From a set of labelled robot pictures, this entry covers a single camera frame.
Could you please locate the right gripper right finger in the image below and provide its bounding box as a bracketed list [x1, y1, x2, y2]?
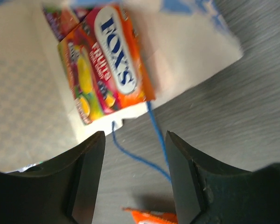
[165, 132, 280, 224]

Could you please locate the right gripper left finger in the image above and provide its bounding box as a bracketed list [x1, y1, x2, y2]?
[0, 131, 105, 224]

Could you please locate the blue checkered paper bag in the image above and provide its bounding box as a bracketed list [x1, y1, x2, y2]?
[0, 0, 243, 172]

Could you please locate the orange Fox's candy bag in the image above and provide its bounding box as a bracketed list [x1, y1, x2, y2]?
[58, 4, 155, 125]
[122, 207, 178, 224]

